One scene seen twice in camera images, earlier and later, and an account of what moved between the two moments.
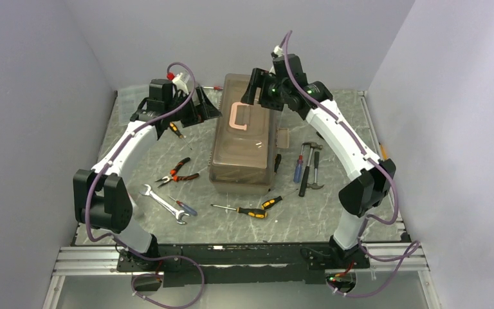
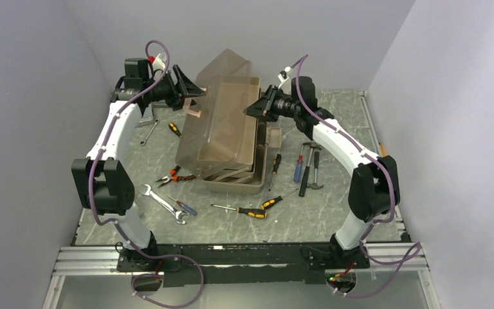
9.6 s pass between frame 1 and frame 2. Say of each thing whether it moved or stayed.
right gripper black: moved
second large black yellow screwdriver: stayed
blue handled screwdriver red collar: stayed
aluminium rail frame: stayed
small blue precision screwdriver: stayed
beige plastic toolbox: moved
